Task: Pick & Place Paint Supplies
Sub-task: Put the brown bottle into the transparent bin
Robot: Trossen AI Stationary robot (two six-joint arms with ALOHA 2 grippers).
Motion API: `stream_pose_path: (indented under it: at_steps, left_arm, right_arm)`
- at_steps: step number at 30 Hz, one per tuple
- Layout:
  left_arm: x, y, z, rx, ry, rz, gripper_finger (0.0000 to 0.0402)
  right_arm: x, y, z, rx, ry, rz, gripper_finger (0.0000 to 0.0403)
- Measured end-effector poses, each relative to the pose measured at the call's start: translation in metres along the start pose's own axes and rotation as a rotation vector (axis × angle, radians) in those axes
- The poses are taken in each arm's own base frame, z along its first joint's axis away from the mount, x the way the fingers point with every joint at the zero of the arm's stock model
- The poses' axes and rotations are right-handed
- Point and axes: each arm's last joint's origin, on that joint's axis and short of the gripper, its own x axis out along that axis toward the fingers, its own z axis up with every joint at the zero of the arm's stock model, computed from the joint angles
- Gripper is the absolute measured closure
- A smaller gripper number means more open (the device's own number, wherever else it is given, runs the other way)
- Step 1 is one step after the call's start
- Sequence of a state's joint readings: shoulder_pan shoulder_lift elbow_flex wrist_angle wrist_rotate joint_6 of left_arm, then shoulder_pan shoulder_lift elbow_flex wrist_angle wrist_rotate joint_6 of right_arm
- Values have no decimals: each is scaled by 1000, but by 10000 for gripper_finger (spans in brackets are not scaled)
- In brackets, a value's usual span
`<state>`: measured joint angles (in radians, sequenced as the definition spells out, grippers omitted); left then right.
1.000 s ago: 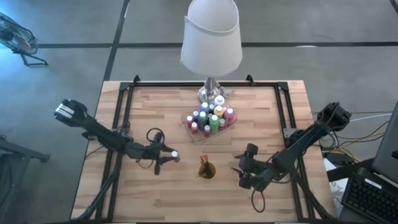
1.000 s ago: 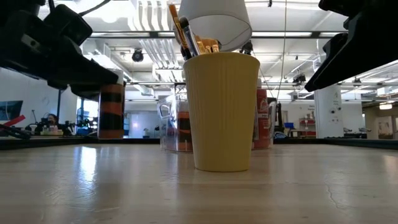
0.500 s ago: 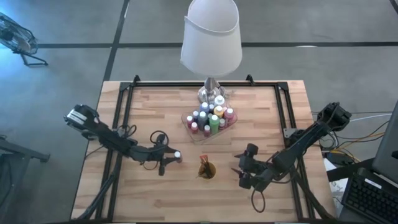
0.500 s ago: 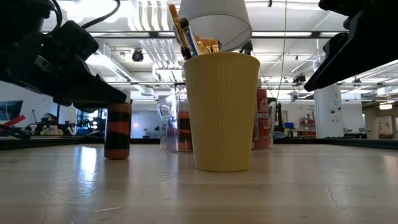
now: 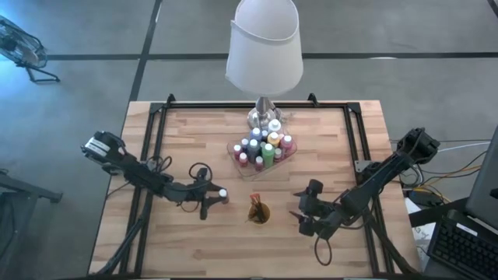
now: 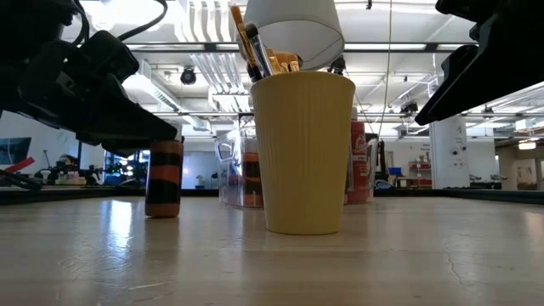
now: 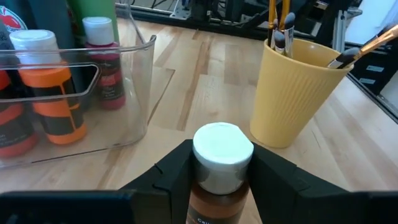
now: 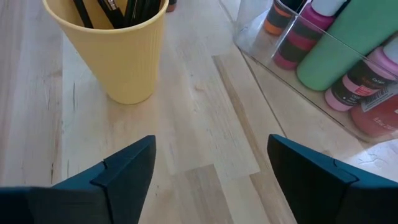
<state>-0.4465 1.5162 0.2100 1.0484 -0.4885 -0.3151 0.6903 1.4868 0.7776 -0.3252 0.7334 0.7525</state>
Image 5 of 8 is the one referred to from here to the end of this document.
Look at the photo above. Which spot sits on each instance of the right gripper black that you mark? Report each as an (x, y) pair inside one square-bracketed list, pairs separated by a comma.
[(319, 218)]

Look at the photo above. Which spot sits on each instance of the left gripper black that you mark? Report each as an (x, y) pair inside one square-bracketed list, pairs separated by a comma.
[(194, 192)]

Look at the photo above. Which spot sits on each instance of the small orange-brown paint bottle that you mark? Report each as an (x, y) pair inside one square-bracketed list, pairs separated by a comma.
[(222, 192)]

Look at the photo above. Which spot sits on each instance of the yellow ribbed cup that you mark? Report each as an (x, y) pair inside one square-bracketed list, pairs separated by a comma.
[(267, 219)]

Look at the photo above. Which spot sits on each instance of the paintbrushes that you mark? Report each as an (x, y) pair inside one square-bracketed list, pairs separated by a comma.
[(261, 212)]

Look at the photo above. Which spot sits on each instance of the paintbrush with orange bristles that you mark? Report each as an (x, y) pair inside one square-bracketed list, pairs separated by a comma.
[(252, 218)]

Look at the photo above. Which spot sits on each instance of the small red paint bottle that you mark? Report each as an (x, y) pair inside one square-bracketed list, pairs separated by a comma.
[(259, 162), (243, 158)]

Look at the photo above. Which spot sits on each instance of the small magenta paint bottle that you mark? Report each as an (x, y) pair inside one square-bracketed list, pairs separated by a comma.
[(237, 151)]

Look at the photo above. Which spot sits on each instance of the large grey paint bottle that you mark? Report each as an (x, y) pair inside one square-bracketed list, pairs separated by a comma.
[(253, 151)]

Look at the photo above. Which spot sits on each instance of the small pink paint bottle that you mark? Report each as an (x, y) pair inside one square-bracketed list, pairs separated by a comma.
[(278, 154)]

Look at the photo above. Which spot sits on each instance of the large green paint bottle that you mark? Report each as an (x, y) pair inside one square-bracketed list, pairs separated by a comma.
[(268, 155)]

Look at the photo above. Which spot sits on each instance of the large pink paint bottle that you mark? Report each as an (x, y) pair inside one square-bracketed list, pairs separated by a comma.
[(287, 142)]

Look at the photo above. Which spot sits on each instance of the large blue paint bottle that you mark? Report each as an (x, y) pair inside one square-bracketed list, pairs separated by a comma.
[(255, 134)]

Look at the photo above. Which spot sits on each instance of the large yellow paint bottle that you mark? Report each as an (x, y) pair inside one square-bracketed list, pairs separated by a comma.
[(273, 138)]

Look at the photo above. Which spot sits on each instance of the large white paint bottle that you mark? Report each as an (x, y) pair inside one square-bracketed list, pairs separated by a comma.
[(274, 125)]

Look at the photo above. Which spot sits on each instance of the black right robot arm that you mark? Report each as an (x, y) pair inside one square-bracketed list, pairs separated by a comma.
[(381, 175)]

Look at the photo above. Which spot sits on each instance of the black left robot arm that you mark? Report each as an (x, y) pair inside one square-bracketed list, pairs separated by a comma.
[(132, 173)]

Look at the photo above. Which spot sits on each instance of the small dark grey paint bottle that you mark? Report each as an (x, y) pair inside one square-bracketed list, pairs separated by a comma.
[(264, 134)]

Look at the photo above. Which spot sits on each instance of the clear plastic tray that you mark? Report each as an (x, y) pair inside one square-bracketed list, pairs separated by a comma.
[(249, 173)]

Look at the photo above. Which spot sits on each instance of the white paper sheet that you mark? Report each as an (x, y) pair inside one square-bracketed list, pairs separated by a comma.
[(422, 237)]

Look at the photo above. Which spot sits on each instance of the black desk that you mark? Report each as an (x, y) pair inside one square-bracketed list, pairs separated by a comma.
[(435, 212)]

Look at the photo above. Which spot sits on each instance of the white-shade silver table lamp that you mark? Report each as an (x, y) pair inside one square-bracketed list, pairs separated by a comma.
[(264, 58)]

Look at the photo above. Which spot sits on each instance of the black computer keyboard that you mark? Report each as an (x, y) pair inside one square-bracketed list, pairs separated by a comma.
[(463, 249)]

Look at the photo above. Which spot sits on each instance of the computer monitor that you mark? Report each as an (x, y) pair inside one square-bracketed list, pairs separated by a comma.
[(482, 183)]

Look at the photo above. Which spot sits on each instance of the black metal stand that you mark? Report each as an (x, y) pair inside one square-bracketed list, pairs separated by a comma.
[(31, 190)]

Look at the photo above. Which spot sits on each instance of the black floor fan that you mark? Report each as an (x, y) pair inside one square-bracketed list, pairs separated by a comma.
[(19, 46)]

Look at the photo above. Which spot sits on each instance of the black aluminium table frame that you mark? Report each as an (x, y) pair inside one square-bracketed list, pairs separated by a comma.
[(257, 105)]

